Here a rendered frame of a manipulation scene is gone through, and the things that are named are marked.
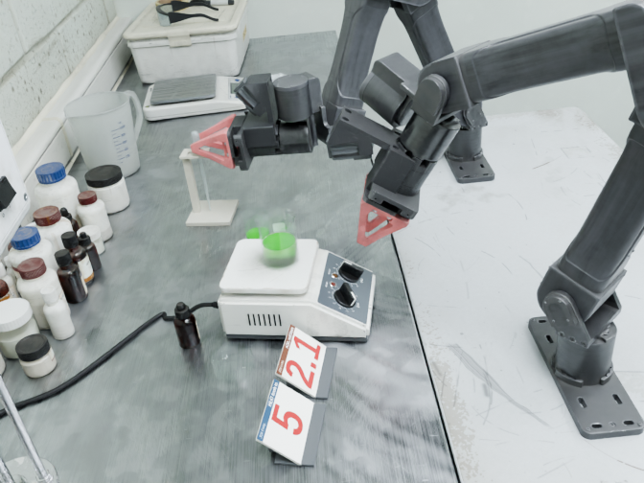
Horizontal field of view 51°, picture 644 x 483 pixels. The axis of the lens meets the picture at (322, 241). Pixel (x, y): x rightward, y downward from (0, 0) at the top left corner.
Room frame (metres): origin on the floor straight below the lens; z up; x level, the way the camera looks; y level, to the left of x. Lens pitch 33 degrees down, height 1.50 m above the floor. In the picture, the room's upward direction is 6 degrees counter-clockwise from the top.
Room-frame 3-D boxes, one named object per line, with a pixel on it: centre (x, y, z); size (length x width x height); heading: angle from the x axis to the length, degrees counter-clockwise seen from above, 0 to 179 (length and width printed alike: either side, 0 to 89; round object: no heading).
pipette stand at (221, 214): (1.06, 0.19, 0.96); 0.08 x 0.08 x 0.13; 81
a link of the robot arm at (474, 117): (1.18, -0.29, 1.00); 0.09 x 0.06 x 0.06; 25
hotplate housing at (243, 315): (0.76, 0.05, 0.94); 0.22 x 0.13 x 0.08; 79
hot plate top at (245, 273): (0.76, 0.07, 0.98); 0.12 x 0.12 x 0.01; 79
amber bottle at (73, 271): (0.85, 0.39, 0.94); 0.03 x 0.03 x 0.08
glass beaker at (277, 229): (0.76, 0.06, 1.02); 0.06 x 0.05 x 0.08; 26
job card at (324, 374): (0.63, 0.03, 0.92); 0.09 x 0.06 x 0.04; 168
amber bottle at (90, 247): (0.93, 0.38, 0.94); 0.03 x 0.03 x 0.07
